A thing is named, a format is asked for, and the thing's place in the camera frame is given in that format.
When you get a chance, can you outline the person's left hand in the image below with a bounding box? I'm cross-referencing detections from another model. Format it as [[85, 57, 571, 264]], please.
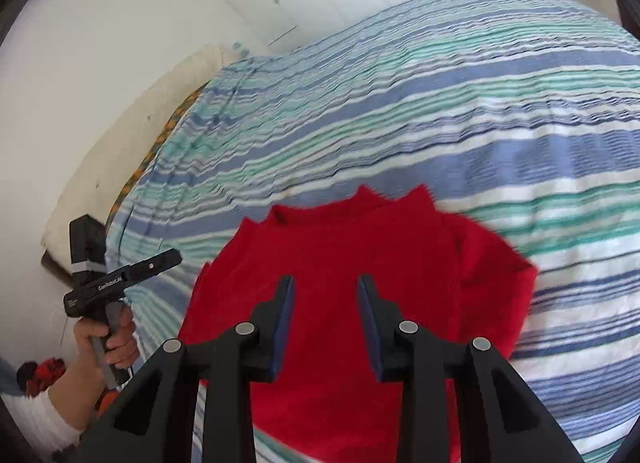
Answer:
[[74, 315, 142, 370]]

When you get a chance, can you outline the red and black object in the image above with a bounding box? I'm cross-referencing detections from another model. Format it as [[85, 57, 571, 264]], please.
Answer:
[[16, 357, 67, 397]]

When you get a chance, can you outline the person's left forearm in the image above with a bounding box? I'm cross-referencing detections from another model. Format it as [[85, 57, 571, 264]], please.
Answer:
[[27, 350, 110, 448]]

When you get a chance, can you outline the orange cloth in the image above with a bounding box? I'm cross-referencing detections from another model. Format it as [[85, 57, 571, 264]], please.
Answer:
[[96, 389, 119, 415]]

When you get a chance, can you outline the cream bed headboard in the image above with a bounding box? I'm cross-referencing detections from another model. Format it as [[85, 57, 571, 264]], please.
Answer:
[[41, 43, 237, 290]]

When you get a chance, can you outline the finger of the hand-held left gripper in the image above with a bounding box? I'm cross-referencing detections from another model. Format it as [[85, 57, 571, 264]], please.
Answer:
[[125, 249, 182, 286]]

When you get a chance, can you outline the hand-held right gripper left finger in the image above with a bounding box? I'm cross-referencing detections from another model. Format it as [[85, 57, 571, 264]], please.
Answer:
[[65, 275, 295, 463]]

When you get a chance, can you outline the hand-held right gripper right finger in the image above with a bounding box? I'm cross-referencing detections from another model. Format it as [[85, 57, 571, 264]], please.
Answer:
[[356, 274, 586, 463]]

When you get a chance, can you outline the red sweater with white rabbit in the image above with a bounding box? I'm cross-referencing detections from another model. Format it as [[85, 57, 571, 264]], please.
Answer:
[[177, 184, 540, 463]]

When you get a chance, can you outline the orange patterned bed sheet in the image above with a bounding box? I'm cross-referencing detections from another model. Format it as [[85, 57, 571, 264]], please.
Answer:
[[107, 83, 208, 224]]

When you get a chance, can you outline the blue green striped duvet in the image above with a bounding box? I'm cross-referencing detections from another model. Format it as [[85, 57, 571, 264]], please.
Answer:
[[102, 0, 640, 463]]

